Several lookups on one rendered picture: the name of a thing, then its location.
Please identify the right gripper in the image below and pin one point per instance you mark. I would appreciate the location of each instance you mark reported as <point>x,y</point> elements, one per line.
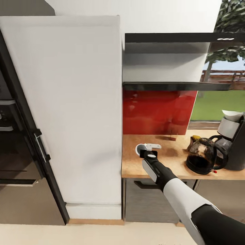
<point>144,152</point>

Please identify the cabinet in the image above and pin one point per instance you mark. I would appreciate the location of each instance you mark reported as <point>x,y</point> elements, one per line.
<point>27,201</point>
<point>227,195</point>

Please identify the coffee cup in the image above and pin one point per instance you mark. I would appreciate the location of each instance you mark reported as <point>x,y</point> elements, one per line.
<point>139,147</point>

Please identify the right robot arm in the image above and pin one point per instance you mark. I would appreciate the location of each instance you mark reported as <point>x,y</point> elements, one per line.
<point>205,223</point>

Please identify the paper coffee filter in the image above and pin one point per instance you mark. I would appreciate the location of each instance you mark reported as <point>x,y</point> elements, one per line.
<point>232,115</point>

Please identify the bottle of coffee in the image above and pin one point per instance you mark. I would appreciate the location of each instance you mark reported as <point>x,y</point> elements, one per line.
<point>192,141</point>

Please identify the electric kettle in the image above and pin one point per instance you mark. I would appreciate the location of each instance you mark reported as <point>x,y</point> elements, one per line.
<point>202,156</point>

